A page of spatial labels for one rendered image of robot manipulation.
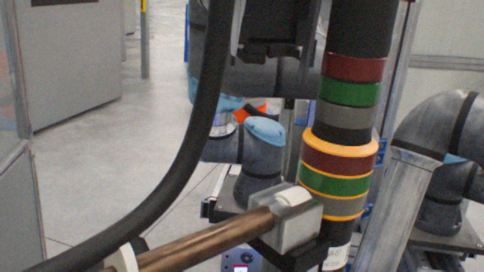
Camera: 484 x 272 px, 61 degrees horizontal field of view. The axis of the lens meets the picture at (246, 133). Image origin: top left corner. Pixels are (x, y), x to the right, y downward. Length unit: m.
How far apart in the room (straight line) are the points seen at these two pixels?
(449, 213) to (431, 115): 0.50
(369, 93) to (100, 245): 0.15
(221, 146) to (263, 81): 0.60
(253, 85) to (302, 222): 0.32
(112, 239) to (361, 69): 0.14
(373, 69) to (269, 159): 0.91
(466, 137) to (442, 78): 1.66
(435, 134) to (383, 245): 0.21
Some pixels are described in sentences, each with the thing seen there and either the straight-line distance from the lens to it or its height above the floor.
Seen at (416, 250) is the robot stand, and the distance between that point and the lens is 1.24.
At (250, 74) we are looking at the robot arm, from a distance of 0.51.
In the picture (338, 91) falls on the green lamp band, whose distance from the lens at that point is 0.22.
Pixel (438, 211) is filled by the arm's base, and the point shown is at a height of 1.10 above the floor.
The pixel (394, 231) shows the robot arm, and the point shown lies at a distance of 0.80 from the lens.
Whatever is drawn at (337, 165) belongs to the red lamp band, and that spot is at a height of 1.57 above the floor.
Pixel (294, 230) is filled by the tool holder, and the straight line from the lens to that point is 0.22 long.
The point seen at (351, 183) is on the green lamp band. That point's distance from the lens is 0.24.
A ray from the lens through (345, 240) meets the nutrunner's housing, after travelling 0.27.
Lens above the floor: 1.66
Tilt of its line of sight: 22 degrees down
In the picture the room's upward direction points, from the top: 5 degrees clockwise
